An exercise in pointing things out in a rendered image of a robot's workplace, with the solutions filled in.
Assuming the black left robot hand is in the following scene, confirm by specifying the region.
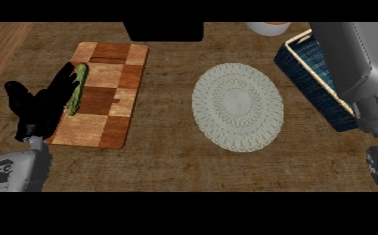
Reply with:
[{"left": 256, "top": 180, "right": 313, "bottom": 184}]
[{"left": 3, "top": 62, "right": 82, "bottom": 143}]

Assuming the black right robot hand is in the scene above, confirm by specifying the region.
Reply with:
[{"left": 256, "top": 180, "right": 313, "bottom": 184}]
[{"left": 365, "top": 146, "right": 378, "bottom": 186}]

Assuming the dark blue wicker basket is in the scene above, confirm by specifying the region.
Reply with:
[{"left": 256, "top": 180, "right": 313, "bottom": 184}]
[{"left": 274, "top": 28, "right": 361, "bottom": 133}]

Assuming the round white woven placemat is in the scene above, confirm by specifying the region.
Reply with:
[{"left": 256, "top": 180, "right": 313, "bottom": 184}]
[{"left": 191, "top": 62, "right": 285, "bottom": 153}]

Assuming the green cucumber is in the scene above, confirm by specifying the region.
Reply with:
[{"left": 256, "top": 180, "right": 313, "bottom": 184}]
[{"left": 65, "top": 62, "right": 90, "bottom": 117}]

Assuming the checkered wooden cutting board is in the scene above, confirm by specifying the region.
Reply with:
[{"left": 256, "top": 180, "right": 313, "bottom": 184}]
[{"left": 46, "top": 41, "right": 151, "bottom": 150}]

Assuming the black appliance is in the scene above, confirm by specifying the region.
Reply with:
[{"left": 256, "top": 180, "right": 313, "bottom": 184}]
[{"left": 123, "top": 22, "right": 206, "bottom": 43}]

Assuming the white cup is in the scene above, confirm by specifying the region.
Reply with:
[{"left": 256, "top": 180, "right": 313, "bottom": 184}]
[{"left": 246, "top": 22, "right": 293, "bottom": 37}]

